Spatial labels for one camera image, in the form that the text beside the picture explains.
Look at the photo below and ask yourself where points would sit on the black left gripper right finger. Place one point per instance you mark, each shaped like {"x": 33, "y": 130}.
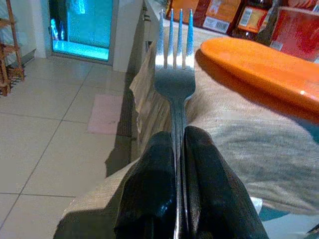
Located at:
{"x": 214, "y": 194}

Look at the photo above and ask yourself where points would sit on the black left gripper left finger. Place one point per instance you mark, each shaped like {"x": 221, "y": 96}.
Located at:
{"x": 149, "y": 186}

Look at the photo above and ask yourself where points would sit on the silver fork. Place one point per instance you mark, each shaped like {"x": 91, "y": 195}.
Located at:
{"x": 174, "y": 84}

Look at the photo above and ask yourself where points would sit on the beige woven placemat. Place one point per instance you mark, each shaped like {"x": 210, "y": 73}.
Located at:
{"x": 249, "y": 149}

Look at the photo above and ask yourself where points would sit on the pink floor mat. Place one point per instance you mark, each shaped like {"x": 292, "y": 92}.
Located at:
{"x": 106, "y": 114}

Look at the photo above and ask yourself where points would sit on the orange plate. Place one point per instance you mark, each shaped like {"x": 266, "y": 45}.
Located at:
{"x": 261, "y": 67}

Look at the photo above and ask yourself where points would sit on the white counter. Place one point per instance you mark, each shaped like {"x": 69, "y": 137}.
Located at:
{"x": 129, "y": 32}

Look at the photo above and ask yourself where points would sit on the glass door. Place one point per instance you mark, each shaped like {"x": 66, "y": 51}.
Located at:
{"x": 84, "y": 25}

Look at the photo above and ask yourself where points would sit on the red printed box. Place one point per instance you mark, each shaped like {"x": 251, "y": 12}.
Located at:
{"x": 197, "y": 12}

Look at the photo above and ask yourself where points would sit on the large red container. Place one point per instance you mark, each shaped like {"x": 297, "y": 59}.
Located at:
{"x": 296, "y": 32}

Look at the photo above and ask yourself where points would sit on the orange box with barcode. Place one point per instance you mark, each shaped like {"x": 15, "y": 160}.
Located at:
{"x": 224, "y": 12}

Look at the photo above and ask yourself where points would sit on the wooden rack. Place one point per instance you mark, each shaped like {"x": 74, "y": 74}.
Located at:
{"x": 10, "y": 49}

